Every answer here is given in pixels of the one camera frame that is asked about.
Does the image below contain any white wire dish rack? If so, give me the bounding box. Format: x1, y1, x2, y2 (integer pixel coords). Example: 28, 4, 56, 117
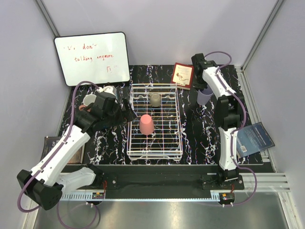
127, 83, 183, 161

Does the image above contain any pink plastic cup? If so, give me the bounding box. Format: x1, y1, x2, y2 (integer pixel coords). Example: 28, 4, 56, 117
140, 114, 154, 135

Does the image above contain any white slotted cable duct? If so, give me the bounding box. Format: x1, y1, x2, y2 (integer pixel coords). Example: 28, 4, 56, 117
61, 189, 229, 202

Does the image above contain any light blue ceramic mug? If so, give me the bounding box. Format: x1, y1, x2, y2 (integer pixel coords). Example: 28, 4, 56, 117
106, 86, 118, 98

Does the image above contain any light blue paperback book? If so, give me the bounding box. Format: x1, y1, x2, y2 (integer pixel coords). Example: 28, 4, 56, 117
236, 146, 254, 158

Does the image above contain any red and cream book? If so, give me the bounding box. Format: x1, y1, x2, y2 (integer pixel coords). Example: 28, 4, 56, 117
171, 63, 194, 90

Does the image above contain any dark Tale of Two Cities book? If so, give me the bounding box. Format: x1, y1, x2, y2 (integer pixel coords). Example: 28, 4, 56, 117
41, 136, 85, 165

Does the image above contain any beige ceramic mug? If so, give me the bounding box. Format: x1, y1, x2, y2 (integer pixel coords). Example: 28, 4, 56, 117
150, 93, 162, 107

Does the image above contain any lavender plastic cup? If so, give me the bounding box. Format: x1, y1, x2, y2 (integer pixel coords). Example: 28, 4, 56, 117
197, 87, 214, 105

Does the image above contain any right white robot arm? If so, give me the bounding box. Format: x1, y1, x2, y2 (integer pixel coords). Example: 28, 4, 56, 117
191, 53, 246, 189

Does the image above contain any dark blue book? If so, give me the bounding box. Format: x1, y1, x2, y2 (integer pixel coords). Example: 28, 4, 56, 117
236, 122, 275, 154

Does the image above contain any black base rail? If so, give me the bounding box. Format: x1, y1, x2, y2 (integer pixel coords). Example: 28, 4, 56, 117
47, 164, 263, 200

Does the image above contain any white dry-erase board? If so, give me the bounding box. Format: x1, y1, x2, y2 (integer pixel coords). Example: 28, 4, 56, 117
54, 31, 130, 86

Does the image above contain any salmon pink floral mug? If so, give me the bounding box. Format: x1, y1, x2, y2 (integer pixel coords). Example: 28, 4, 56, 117
79, 94, 96, 111

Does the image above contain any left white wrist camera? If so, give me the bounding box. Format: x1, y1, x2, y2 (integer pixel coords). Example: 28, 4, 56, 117
97, 86, 117, 97

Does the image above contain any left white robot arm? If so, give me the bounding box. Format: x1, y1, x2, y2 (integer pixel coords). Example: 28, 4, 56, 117
17, 92, 136, 210

